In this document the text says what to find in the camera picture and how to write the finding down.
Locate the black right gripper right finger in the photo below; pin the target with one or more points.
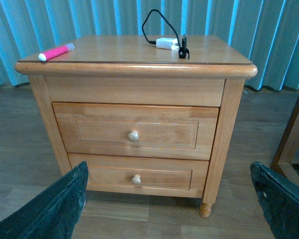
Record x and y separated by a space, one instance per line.
279 200

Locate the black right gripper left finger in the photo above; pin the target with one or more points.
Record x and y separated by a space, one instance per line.
53 213

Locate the wooden drawer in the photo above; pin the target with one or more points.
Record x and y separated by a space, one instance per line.
136 130
146 176

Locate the pink marker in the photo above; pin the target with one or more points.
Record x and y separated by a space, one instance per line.
49 54

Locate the wooden nightstand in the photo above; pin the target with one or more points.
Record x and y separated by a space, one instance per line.
125 70

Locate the white charger adapter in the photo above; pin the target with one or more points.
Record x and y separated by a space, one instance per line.
167 43

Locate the dark wooden furniture frame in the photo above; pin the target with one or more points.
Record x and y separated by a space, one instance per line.
287 149

